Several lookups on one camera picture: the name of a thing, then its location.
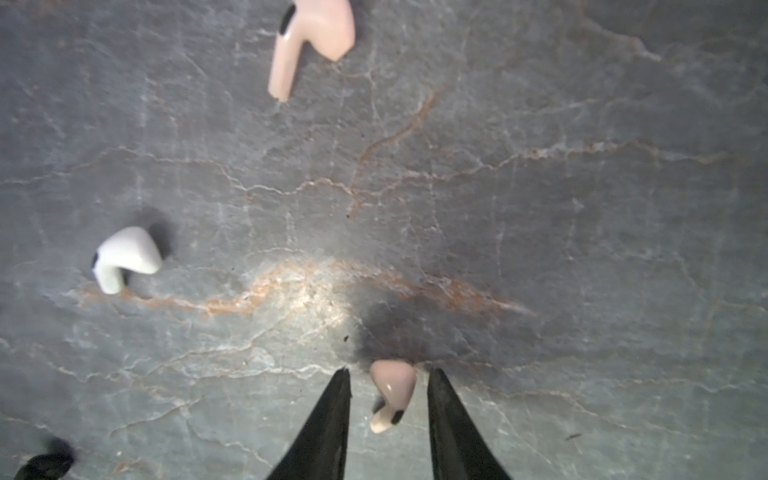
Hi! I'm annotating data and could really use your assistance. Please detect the black earbud upper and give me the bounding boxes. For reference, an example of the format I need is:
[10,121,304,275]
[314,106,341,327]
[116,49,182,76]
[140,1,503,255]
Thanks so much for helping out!
[14,453,76,480]

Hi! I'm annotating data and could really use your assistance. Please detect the pink earbud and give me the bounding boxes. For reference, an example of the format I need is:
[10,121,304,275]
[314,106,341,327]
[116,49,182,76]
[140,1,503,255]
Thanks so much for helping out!
[370,359,417,434]
[268,0,356,102]

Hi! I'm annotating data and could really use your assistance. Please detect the white earbud upper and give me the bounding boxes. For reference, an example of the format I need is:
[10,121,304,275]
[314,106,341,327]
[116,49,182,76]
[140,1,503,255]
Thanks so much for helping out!
[92,226,163,295]

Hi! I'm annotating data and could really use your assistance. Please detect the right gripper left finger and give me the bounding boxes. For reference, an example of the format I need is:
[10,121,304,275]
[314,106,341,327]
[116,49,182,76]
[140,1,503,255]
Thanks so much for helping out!
[268,368,352,480]

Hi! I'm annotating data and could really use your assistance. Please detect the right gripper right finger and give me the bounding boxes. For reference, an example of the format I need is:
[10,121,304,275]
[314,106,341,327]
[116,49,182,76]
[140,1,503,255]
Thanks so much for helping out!
[427,368,512,480]

